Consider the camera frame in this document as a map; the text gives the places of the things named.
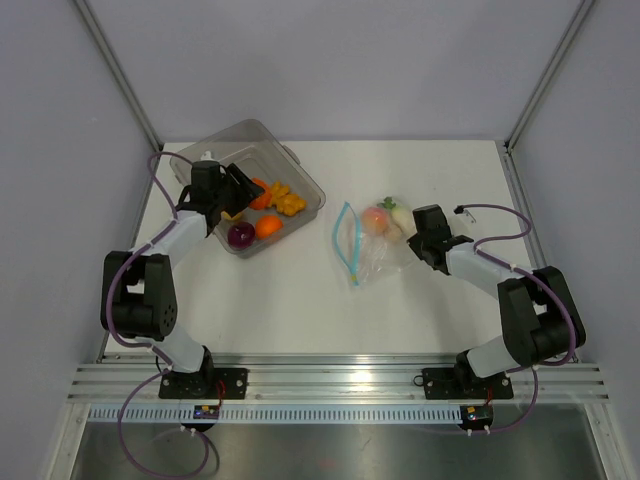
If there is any white fake daikon radish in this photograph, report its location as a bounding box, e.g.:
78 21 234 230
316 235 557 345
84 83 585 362
391 206 417 237

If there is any red-orange fake pepper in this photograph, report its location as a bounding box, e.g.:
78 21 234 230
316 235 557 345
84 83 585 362
249 177 272 210

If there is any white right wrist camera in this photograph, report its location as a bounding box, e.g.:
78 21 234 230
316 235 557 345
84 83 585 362
453 205 477 226

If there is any white slotted cable duct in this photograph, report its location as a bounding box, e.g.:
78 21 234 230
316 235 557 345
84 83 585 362
88 404 462 425

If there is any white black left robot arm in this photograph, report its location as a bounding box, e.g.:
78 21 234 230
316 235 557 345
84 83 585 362
101 160 266 398

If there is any clear grey plastic container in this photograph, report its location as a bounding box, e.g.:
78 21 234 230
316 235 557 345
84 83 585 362
170 119 326 258

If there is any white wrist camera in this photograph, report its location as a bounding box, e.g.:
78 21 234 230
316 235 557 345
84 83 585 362
453 205 477 226
199 150 220 162

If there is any right aluminium frame post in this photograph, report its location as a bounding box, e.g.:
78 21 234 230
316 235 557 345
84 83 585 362
504 0 597 155

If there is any orange fake orange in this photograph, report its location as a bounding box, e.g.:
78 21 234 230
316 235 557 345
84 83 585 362
254 215 284 240

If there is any black left mount plate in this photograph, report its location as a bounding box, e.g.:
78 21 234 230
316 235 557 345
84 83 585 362
158 368 249 400

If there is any black right mount plate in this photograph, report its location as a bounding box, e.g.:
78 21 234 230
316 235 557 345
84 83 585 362
421 367 514 400

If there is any clear zip top bag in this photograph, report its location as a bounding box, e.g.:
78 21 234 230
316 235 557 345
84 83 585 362
331 196 416 287

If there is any pink fake peach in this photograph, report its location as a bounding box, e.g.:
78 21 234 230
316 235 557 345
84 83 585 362
360 207 389 236

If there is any yellow-orange fake pretzel cluster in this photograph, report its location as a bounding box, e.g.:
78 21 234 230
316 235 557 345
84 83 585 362
267 182 307 217

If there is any yellow fake pear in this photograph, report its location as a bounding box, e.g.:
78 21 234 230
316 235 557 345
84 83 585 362
221 211 243 221

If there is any black mount plate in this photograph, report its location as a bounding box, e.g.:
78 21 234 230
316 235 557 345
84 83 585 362
421 367 514 400
158 368 249 400

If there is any left aluminium frame post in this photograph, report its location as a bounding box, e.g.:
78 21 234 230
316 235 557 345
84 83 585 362
71 0 164 151

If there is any green fake leaf piece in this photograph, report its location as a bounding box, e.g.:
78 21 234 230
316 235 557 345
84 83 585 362
378 196 397 211

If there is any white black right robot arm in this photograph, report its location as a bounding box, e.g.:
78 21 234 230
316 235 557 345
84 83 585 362
408 204 586 396

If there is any aluminium frame post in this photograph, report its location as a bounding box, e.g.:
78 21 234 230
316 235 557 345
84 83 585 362
71 0 164 151
504 0 597 155

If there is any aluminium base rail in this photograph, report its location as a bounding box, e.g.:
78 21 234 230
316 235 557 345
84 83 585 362
67 353 610 404

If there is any purple fake fruit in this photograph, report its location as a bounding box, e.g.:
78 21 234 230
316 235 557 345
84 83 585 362
227 222 256 250

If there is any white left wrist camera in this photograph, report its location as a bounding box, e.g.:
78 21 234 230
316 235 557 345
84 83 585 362
199 150 220 162

